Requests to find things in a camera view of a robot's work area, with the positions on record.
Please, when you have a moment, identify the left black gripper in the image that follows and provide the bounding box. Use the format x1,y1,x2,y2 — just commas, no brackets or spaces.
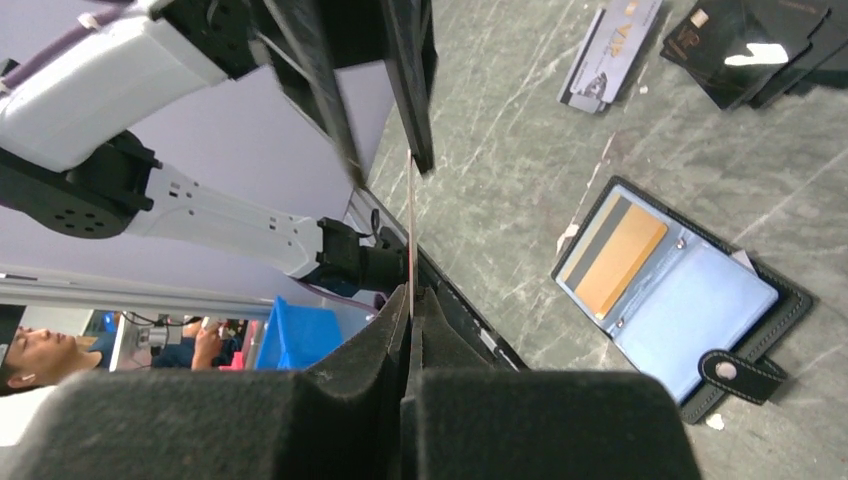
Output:
158,0,398,186

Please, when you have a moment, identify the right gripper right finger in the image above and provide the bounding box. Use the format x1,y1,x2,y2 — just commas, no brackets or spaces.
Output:
400,290,701,479

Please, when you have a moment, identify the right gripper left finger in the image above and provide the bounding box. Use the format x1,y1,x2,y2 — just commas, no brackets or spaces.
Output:
1,286,410,479

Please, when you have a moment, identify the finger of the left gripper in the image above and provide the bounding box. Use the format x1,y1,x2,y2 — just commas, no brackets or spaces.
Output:
381,0,435,174

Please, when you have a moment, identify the black leather card holder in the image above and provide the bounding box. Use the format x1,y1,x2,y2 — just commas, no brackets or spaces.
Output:
551,176,814,424

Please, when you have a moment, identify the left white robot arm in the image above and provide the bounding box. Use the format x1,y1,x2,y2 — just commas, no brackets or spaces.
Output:
1,1,438,297

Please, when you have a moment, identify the gold card in holder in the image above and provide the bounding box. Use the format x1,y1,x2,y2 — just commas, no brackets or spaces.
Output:
558,193,668,320

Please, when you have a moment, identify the blue plastic bin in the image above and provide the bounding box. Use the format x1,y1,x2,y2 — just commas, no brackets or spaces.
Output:
255,297,344,370

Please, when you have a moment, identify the person with earbud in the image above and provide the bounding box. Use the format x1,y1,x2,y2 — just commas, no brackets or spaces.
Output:
1,327,115,448

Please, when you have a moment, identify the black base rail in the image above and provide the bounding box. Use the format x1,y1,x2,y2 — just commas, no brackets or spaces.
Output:
370,225,531,372

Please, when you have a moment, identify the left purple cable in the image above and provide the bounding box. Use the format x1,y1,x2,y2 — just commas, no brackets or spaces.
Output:
0,3,134,94

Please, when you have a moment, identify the aluminium frame rail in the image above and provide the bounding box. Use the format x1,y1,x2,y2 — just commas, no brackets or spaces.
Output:
1,278,273,320

